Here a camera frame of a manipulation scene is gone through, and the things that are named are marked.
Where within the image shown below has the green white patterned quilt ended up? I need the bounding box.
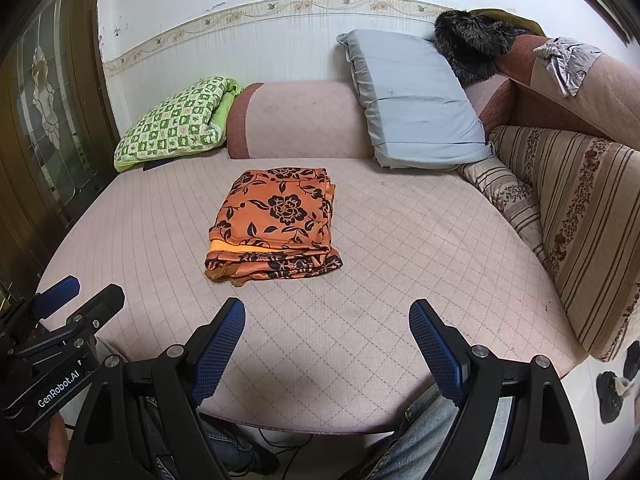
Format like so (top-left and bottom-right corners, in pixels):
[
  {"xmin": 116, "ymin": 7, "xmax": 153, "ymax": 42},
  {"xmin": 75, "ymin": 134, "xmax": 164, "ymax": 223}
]
[{"xmin": 114, "ymin": 76, "xmax": 242, "ymax": 173}]

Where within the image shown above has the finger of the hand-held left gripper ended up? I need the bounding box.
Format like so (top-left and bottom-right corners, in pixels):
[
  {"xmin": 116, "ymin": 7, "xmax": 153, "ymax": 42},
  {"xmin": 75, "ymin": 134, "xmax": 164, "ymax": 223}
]
[
  {"xmin": 64, "ymin": 283, "xmax": 126, "ymax": 335},
  {"xmin": 34, "ymin": 276, "xmax": 82, "ymax": 319}
]

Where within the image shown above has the person's left jeans leg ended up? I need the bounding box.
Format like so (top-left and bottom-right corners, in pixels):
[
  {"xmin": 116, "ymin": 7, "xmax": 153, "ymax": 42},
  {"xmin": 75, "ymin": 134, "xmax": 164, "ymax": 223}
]
[{"xmin": 197, "ymin": 414, "xmax": 281, "ymax": 477}]

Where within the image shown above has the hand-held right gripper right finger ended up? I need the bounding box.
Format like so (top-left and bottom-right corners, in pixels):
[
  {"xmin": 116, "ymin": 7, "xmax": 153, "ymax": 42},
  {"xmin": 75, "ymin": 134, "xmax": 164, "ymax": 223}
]
[{"xmin": 408, "ymin": 299, "xmax": 591, "ymax": 480}]

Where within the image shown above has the orange black floral garment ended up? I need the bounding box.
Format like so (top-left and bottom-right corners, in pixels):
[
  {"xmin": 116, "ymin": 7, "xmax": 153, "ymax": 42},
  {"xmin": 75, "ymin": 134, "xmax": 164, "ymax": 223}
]
[{"xmin": 204, "ymin": 167, "xmax": 345, "ymax": 287}]

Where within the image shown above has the black slipper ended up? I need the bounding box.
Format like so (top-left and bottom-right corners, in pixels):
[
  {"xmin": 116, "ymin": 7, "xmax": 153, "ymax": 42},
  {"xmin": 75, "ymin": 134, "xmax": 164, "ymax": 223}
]
[
  {"xmin": 595, "ymin": 371, "xmax": 633, "ymax": 424},
  {"xmin": 622, "ymin": 340, "xmax": 640, "ymax": 382}
]

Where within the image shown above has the dark fur-trimmed coat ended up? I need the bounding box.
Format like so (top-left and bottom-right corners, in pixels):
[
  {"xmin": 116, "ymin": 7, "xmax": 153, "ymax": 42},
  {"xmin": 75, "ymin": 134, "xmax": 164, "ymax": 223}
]
[{"xmin": 434, "ymin": 8, "xmax": 545, "ymax": 87}]

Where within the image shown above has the wooden door with glass panels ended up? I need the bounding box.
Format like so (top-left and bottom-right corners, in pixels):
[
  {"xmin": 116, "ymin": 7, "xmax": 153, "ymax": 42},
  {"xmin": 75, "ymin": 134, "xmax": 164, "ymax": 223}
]
[{"xmin": 0, "ymin": 0, "xmax": 119, "ymax": 311}]

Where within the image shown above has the person's right jeans leg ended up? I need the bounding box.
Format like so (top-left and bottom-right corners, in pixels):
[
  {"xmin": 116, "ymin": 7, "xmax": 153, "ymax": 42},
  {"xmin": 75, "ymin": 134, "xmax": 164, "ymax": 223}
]
[{"xmin": 350, "ymin": 384, "xmax": 461, "ymax": 480}]

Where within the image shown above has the black cable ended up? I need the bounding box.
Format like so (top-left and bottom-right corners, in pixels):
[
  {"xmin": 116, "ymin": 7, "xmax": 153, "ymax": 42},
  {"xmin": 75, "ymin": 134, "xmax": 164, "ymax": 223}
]
[{"xmin": 257, "ymin": 430, "xmax": 313, "ymax": 477}]

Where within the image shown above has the blue-grey pillow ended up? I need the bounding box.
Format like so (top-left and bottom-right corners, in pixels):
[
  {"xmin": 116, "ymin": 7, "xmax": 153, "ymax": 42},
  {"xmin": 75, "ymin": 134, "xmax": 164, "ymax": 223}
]
[{"xmin": 336, "ymin": 29, "xmax": 495, "ymax": 170}]

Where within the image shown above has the pink brown bolster cushion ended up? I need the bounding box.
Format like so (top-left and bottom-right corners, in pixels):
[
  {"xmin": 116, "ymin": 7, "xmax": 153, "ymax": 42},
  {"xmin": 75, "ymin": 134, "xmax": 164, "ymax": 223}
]
[{"xmin": 226, "ymin": 80, "xmax": 374, "ymax": 161}]

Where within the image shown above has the person's jeans leg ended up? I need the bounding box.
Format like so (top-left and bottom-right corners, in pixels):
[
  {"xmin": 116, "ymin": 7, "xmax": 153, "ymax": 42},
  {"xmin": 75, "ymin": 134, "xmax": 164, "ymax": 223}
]
[
  {"xmin": 350, "ymin": 384, "xmax": 461, "ymax": 480},
  {"xmin": 197, "ymin": 414, "xmax": 281, "ymax": 477}
]

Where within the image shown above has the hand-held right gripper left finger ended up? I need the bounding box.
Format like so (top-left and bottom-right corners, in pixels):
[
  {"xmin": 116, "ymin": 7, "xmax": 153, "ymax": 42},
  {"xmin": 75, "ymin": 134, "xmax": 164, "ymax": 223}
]
[{"xmin": 65, "ymin": 297, "xmax": 247, "ymax": 480}]

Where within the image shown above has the grey crumpled cloth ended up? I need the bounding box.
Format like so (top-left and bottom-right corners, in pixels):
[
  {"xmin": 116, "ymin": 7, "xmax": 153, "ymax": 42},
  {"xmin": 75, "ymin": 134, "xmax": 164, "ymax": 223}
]
[{"xmin": 532, "ymin": 37, "xmax": 604, "ymax": 99}]

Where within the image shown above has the large striped floral cushion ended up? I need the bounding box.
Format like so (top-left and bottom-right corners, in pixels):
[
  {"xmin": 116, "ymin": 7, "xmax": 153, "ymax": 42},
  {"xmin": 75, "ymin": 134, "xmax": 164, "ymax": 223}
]
[{"xmin": 487, "ymin": 125, "xmax": 640, "ymax": 364}]

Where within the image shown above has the person's left hand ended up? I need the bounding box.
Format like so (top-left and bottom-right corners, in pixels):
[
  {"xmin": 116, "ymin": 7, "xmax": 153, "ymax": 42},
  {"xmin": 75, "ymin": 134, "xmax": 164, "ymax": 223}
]
[{"xmin": 47, "ymin": 414, "xmax": 70, "ymax": 476}]

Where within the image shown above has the pink quilted sofa bed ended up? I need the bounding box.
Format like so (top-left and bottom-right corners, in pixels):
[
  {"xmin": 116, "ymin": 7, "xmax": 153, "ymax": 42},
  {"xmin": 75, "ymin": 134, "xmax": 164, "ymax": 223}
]
[{"xmin": 34, "ymin": 35, "xmax": 640, "ymax": 434}]

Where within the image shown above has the small striped floral cushion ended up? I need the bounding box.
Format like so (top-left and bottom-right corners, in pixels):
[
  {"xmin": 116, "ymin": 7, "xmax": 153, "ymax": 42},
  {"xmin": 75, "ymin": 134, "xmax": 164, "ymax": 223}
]
[{"xmin": 457, "ymin": 157, "xmax": 549, "ymax": 267}]

